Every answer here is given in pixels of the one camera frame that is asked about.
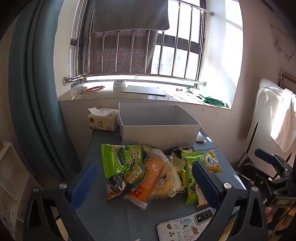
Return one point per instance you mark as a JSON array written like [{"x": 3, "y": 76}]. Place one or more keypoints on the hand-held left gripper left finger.
[{"x": 84, "y": 185}]

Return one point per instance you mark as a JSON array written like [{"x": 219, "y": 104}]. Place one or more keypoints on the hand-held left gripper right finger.
[{"x": 204, "y": 183}]

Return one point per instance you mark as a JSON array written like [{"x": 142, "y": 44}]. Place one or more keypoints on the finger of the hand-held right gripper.
[{"x": 263, "y": 154}]

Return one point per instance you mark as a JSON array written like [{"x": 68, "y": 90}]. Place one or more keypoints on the white and brown snack packet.
[{"x": 201, "y": 197}]

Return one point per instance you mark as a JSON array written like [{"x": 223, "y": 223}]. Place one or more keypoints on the small yellow chips packet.
[{"x": 212, "y": 162}]

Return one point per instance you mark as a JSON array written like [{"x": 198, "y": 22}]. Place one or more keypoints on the tall green snack packet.
[{"x": 188, "y": 166}]

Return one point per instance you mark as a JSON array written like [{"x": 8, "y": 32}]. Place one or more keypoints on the white barcode snack packet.
[{"x": 180, "y": 183}]

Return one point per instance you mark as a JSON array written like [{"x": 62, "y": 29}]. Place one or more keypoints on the black and white snack packet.
[{"x": 115, "y": 185}]

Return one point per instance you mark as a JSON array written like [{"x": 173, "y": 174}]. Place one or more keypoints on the clear jelly cup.
[{"x": 178, "y": 164}]

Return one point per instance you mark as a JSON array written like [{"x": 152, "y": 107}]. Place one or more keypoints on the large green seaweed packet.
[{"x": 113, "y": 160}]

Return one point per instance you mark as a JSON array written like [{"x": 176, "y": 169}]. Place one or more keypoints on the yellow cake packet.
[{"x": 165, "y": 184}]

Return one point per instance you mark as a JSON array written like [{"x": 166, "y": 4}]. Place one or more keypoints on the large black chips packet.
[{"x": 178, "y": 149}]

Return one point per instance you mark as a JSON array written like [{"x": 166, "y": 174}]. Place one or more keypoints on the small green snack packet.
[{"x": 133, "y": 175}]

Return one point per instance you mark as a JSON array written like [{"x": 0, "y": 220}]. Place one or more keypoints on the orange bread packet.
[{"x": 150, "y": 176}]

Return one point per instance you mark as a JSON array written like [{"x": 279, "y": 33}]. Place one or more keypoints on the clear plastic snack packet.
[{"x": 152, "y": 151}]

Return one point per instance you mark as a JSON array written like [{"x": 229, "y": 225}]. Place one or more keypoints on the white cardboard box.
[{"x": 157, "y": 134}]

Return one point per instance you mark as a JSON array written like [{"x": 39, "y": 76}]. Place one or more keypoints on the person's right hand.
[{"x": 269, "y": 214}]

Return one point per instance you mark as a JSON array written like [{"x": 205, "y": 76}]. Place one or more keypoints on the white towel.
[{"x": 285, "y": 120}]

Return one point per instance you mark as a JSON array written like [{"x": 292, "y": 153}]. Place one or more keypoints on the white chair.
[{"x": 261, "y": 111}]

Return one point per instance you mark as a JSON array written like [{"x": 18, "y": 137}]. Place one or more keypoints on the phone with cartoon case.
[{"x": 178, "y": 228}]

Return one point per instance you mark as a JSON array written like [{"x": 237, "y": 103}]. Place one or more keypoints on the tissue box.
[{"x": 101, "y": 121}]

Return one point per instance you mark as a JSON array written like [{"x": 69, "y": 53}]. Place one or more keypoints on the green plastic bag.
[{"x": 212, "y": 100}]

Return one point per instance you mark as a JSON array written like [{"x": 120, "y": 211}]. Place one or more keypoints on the white shelf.
[{"x": 9, "y": 176}]

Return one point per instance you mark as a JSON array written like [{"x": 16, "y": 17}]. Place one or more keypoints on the stone window sill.
[{"x": 104, "y": 95}]

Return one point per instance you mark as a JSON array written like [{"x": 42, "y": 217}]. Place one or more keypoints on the teal curtain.
[{"x": 34, "y": 92}]

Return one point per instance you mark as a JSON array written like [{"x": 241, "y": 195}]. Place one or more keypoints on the tape roll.
[{"x": 119, "y": 85}]

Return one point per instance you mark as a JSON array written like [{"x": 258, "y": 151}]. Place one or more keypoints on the grey cardboard sheet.
[{"x": 144, "y": 90}]

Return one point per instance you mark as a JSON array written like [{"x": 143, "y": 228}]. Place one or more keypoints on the steel handrail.
[{"x": 138, "y": 75}]

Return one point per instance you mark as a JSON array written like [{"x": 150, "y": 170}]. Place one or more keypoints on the metal window grille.
[{"x": 185, "y": 46}]

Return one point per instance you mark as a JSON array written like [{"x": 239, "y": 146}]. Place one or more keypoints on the grey hanging towel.
[{"x": 129, "y": 16}]

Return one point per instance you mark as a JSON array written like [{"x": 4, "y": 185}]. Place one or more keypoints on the wooden picture frame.
[{"x": 288, "y": 76}]

